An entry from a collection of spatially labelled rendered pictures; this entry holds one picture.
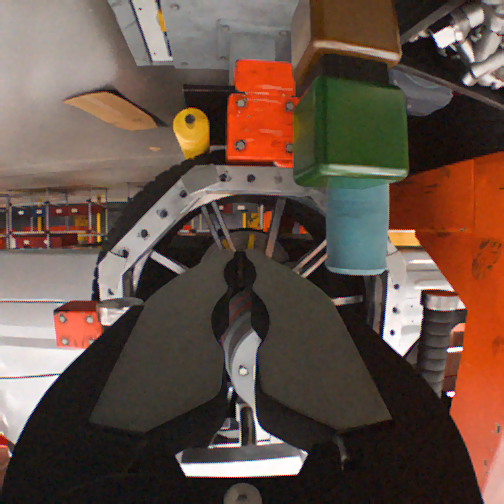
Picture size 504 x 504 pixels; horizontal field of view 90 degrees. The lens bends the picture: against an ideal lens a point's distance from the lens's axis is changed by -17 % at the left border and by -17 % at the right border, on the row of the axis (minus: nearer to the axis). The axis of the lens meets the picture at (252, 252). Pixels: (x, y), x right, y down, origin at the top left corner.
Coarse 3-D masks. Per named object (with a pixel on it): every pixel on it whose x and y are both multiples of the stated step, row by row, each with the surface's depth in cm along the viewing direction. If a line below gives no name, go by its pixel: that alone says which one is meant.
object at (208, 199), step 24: (192, 216) 70; (216, 216) 58; (312, 216) 65; (168, 240) 71; (216, 240) 58; (144, 264) 55; (168, 264) 57; (240, 264) 59; (312, 264) 61; (144, 288) 63; (240, 288) 64; (336, 288) 78; (360, 288) 63; (360, 312) 64
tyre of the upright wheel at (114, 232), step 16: (192, 160) 55; (208, 160) 55; (224, 160) 55; (160, 176) 54; (176, 176) 54; (144, 192) 54; (160, 192) 54; (128, 208) 54; (144, 208) 54; (128, 224) 54; (112, 240) 54; (96, 272) 54; (96, 288) 54
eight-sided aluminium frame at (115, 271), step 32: (192, 192) 46; (224, 192) 52; (256, 192) 52; (288, 192) 50; (320, 192) 49; (160, 224) 47; (128, 256) 46; (128, 288) 51; (384, 288) 53; (384, 320) 53
